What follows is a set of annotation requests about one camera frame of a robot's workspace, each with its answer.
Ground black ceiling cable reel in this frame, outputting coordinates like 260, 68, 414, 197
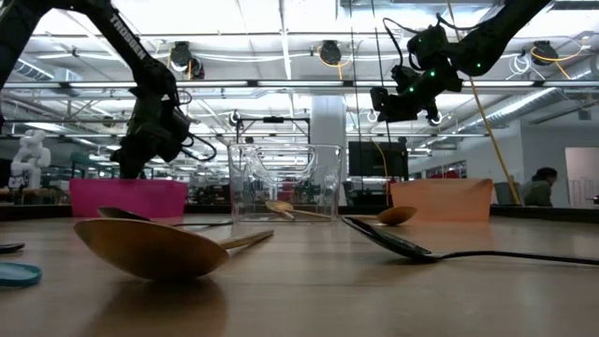
319, 39, 343, 66
532, 39, 558, 66
168, 40, 194, 67

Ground orange plastic bin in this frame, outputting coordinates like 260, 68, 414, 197
389, 178, 494, 223

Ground black metal table frame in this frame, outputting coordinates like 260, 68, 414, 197
0, 203, 599, 224

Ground black gantry frame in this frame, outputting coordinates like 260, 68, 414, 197
235, 116, 312, 145

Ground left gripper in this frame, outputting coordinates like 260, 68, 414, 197
110, 90, 193, 181

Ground person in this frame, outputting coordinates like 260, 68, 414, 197
522, 167, 559, 208

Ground red plastic bin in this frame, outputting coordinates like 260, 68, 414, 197
68, 178, 189, 219

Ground clear plastic bin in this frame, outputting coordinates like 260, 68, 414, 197
227, 142, 343, 223

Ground yellow cable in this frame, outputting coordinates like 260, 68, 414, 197
446, 0, 522, 206

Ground black monitor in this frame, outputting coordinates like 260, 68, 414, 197
347, 140, 409, 180

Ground wooden spoons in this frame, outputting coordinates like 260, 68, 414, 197
264, 199, 297, 222

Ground white pillar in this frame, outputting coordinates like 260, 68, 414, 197
310, 95, 348, 207

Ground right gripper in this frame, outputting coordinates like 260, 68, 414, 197
369, 85, 445, 126

